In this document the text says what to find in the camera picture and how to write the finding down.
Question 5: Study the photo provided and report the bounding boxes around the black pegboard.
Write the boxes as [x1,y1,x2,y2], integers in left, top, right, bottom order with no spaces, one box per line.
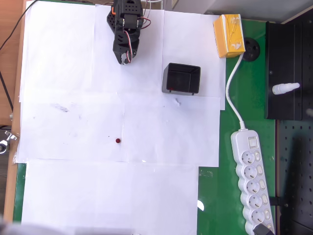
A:
[275,119,313,235]

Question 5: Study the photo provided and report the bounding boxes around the small white bottle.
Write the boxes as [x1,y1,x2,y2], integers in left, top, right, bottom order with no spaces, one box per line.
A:
[272,82,300,95]

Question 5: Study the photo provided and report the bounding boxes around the red black arm wires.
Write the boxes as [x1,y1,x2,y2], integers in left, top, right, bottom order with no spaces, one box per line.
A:
[139,0,153,30]

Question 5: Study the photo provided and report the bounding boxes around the small black bracket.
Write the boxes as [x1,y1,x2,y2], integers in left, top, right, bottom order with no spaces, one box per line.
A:
[268,195,290,208]

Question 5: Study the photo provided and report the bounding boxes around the yellow cardboard box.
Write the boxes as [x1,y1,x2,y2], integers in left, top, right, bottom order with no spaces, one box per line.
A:
[213,14,246,59]

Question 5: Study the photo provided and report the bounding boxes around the thin black cable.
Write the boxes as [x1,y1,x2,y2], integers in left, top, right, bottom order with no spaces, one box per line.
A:
[0,0,38,51]

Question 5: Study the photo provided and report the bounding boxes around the black power plug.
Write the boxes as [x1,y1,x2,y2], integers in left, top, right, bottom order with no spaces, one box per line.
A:
[253,224,273,235]

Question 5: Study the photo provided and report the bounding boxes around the red white servo cable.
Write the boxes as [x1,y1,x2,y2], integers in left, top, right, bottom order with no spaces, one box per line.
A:
[124,30,135,64]

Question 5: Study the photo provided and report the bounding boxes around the metal clamp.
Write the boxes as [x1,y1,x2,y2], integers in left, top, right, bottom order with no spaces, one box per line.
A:
[0,130,19,154]

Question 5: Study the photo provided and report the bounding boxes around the thick black cable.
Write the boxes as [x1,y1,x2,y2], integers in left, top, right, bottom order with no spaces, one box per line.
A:
[0,71,14,114]

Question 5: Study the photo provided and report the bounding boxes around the white power cable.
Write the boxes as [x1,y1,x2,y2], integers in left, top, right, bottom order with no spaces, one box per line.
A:
[225,52,246,132]

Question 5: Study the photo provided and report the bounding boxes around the white power strip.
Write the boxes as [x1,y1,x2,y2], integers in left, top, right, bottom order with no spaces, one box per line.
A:
[231,129,276,235]

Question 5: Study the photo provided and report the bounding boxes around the green perforated base board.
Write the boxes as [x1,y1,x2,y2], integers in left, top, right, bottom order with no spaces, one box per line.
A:
[13,0,278,235]

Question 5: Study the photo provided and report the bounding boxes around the white paper sheet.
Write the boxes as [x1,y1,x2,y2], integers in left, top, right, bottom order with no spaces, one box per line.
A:
[162,10,227,111]
[16,91,126,164]
[21,158,200,235]
[19,0,96,103]
[121,94,222,168]
[91,3,165,95]

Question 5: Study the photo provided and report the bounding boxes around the black open box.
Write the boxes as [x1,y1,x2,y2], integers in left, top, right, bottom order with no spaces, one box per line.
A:
[161,62,201,96]

